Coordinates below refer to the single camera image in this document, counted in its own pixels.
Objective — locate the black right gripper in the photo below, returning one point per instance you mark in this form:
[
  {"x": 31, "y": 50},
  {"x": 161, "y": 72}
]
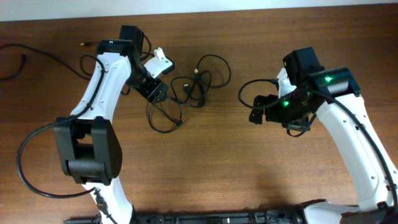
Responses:
[{"x": 270, "y": 114}]

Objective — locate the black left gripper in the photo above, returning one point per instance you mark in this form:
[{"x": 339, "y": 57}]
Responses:
[{"x": 153, "y": 89}]

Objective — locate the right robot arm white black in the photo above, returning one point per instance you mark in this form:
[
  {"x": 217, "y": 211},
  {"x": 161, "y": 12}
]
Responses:
[{"x": 308, "y": 91}]

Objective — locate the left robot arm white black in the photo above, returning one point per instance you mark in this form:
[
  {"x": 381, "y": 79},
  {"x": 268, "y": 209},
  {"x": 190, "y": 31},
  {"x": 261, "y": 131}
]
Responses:
[{"x": 87, "y": 145}]

